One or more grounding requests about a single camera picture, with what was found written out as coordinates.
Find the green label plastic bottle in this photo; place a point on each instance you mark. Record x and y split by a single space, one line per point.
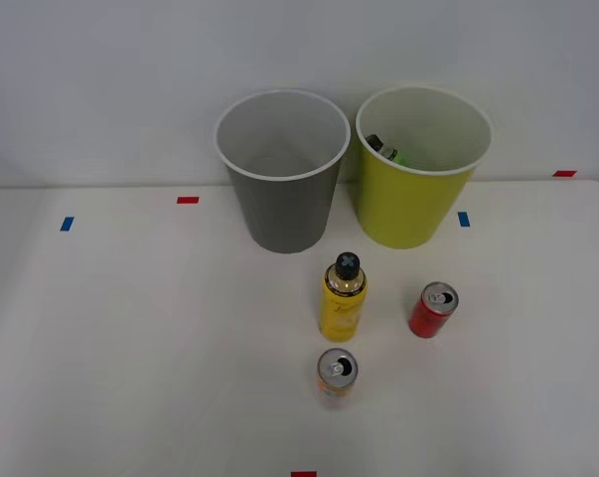
386 150

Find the grey plastic waste bin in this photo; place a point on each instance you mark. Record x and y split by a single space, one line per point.
284 199

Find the yellow label plastic bottle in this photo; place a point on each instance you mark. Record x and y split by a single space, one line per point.
343 303

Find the yellow-green plastic waste bin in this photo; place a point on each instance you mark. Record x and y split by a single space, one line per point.
408 204

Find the pale orange drink can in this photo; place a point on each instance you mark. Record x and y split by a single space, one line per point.
335 380

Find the red drink can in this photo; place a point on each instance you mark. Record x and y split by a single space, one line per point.
430 313

